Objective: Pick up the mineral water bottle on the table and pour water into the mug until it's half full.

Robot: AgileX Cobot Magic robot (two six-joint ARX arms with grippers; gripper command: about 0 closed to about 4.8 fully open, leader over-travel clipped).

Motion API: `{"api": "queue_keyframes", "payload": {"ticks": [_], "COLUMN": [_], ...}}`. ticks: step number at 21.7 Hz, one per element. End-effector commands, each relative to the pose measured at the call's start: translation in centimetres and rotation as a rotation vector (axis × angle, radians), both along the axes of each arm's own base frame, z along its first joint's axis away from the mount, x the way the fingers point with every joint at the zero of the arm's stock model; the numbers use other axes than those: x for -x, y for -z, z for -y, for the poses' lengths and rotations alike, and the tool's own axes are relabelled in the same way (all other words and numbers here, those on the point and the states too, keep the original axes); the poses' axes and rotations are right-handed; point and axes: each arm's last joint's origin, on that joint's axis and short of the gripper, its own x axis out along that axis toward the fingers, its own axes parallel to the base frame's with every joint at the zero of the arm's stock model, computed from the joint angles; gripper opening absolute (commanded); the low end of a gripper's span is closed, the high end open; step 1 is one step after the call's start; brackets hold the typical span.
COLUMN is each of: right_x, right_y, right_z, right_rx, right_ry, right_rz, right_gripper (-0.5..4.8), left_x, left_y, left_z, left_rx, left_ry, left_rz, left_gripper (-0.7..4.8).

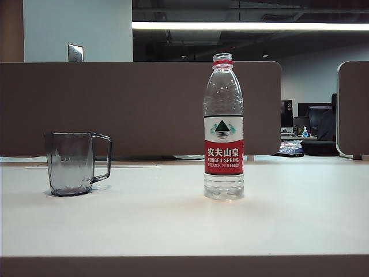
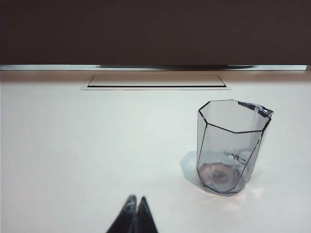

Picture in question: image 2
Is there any white table cable hatch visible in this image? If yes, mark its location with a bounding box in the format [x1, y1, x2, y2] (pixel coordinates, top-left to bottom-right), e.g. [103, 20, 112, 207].
[81, 74, 233, 91]

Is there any wide brown desk partition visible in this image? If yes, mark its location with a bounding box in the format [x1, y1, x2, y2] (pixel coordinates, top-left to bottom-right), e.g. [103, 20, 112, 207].
[0, 0, 311, 67]

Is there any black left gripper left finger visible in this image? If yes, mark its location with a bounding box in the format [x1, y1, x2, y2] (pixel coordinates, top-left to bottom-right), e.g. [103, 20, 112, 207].
[105, 194, 138, 233]

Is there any transparent grey faceted plastic mug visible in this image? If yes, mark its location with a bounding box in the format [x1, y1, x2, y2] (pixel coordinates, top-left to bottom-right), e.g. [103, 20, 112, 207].
[197, 99, 275, 195]

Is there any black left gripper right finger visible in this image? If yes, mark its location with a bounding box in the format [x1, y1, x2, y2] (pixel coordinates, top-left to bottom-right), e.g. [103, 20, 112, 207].
[135, 196, 158, 233]

